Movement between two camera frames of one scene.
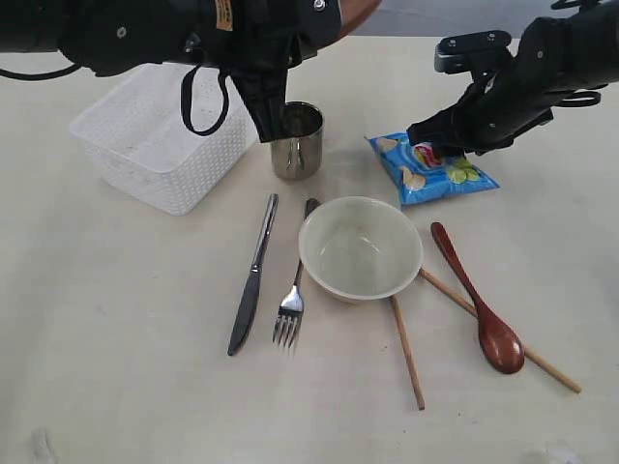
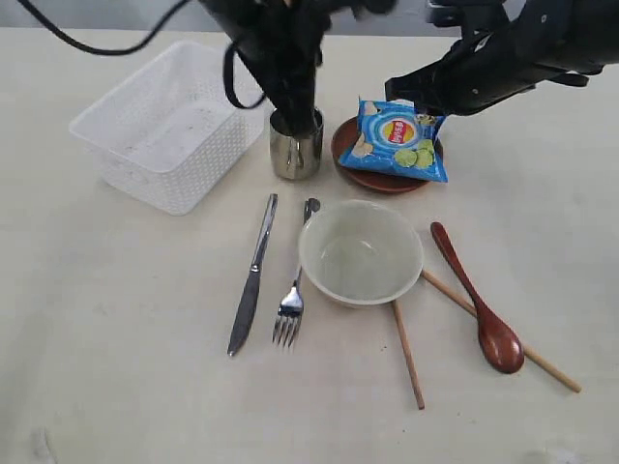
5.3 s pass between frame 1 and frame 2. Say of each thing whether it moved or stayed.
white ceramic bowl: stayed
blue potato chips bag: moved
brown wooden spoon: stayed
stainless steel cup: stayed
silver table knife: stayed
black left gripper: moved
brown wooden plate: moved
